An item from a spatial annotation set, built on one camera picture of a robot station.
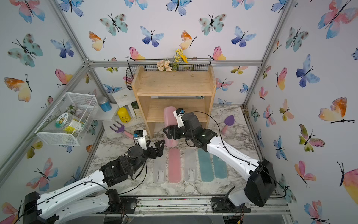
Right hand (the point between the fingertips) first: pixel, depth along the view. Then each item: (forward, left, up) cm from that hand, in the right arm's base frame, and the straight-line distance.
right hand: (169, 127), depth 74 cm
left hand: (-7, +5, -3) cm, 9 cm away
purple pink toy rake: (+14, +40, -25) cm, 49 cm away
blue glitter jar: (+20, +45, -5) cm, 50 cm away
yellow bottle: (+21, +37, -15) cm, 45 cm away
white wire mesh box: (+10, +52, +3) cm, 53 cm away
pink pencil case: (+1, 0, +4) cm, 4 cm away
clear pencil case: (-14, +6, -25) cm, 29 cm away
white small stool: (+25, +35, -4) cm, 43 cm away
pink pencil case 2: (-10, -2, -27) cm, 29 cm away
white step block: (+15, +46, -12) cm, 50 cm away
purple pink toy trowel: (+28, -41, -27) cm, 56 cm away
